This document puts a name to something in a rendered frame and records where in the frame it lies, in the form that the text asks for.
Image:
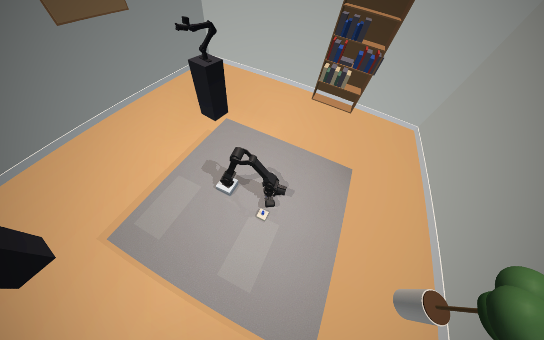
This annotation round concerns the cream square block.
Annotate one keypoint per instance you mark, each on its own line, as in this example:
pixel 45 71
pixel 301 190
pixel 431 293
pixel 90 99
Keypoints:
pixel 260 216

